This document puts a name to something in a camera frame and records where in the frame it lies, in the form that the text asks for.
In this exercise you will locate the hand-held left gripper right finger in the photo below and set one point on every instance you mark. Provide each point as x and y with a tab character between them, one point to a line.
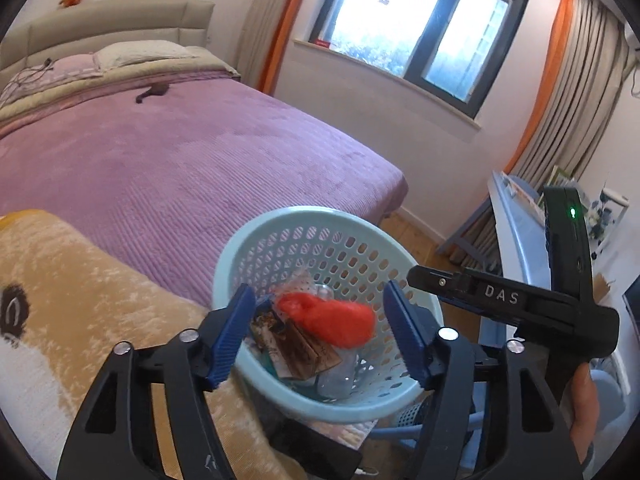
405	325

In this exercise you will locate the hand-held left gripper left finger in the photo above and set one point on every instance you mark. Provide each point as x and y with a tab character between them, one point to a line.
232	330

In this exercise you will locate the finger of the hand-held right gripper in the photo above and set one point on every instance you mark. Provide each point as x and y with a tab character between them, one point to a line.
460	287

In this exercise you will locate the brown cardboard carton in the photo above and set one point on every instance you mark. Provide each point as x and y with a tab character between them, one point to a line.
300	355

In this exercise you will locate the orange plastic bag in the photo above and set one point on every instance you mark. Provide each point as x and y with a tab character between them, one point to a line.
330	320

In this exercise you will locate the light blue plastic basket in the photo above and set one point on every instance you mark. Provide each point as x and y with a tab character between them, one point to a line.
320	240

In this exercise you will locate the person's right hand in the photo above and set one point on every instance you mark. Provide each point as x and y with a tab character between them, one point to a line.
585	410

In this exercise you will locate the flower vase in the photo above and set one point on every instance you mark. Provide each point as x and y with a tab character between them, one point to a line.
607	210

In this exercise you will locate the black phone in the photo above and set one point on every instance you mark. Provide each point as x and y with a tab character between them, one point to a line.
315	445

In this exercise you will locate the yellow printed blanket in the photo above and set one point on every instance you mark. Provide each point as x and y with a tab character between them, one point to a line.
75	285

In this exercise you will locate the purple bed blanket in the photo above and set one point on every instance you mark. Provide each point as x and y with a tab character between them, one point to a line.
175	170

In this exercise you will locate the beige and orange curtain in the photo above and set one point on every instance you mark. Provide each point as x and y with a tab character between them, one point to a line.
280	20
575	85

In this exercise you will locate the small brown object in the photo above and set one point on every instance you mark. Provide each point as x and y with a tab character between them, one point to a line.
152	92

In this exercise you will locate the beige quilt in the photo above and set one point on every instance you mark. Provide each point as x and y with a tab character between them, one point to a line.
200	67

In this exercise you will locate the dark framed window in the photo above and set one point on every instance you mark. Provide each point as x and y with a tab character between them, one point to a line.
400	20

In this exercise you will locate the red item on windowsill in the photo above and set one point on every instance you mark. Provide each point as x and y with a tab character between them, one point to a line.
321	43

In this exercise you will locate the beige pillow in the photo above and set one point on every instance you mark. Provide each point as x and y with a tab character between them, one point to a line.
140	52

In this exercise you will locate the purple pillow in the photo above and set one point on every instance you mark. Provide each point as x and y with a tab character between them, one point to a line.
70	67

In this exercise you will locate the green picture frame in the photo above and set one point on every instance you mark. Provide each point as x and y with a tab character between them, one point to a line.
557	177

